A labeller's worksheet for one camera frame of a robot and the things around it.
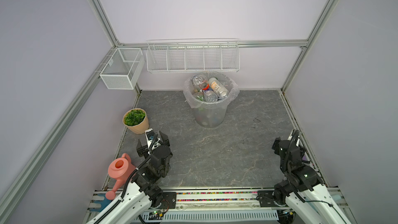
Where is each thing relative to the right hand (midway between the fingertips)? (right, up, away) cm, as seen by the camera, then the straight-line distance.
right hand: (289, 142), depth 75 cm
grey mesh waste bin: (-38, +10, +17) cm, 43 cm away
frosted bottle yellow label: (-34, +28, +5) cm, 44 cm away
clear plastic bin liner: (-49, +22, +6) cm, 54 cm away
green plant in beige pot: (-83, +9, +16) cm, 85 cm away
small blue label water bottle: (-39, +23, +3) cm, 45 cm away
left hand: (-68, +3, -1) cm, 68 cm away
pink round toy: (-81, -12, -2) cm, 82 cm away
